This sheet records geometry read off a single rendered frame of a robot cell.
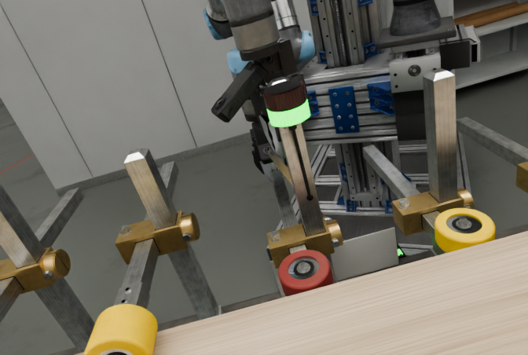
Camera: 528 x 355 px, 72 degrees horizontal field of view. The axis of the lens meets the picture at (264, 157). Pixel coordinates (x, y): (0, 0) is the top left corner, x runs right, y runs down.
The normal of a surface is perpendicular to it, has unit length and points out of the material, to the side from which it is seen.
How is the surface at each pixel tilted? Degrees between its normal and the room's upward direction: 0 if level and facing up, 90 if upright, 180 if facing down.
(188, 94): 90
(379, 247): 90
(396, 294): 0
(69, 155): 90
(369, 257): 90
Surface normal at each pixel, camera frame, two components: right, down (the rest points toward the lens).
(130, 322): 0.37, -0.86
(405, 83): -0.36, 0.50
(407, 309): -0.25, -0.87
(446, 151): 0.11, 0.42
